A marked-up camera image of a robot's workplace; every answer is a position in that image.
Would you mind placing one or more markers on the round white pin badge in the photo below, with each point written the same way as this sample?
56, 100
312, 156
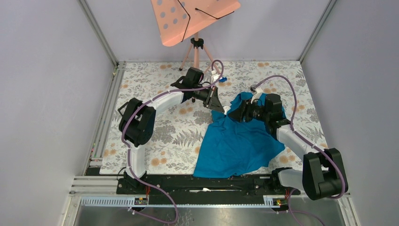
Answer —
226, 109

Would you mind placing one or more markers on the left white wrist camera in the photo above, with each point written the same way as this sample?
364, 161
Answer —
215, 77

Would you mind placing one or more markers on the pink music stand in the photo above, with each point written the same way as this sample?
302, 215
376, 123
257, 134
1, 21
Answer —
178, 20

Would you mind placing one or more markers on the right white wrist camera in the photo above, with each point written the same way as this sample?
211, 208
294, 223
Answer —
256, 93

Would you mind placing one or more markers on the blue t-shirt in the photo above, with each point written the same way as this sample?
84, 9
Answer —
232, 148

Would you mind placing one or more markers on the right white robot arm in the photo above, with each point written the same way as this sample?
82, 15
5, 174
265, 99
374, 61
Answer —
322, 174

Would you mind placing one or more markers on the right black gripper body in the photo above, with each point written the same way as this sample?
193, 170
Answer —
255, 112

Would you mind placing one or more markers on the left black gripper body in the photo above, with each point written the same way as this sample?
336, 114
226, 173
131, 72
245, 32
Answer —
204, 95

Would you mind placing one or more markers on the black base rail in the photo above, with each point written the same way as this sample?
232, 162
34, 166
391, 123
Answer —
246, 190

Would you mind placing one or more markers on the floral patterned table mat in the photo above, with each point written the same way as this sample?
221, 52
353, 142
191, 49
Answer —
179, 131

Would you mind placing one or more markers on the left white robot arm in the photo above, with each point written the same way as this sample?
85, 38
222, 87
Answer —
138, 117

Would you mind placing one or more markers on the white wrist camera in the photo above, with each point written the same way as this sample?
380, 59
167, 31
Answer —
215, 77
256, 93

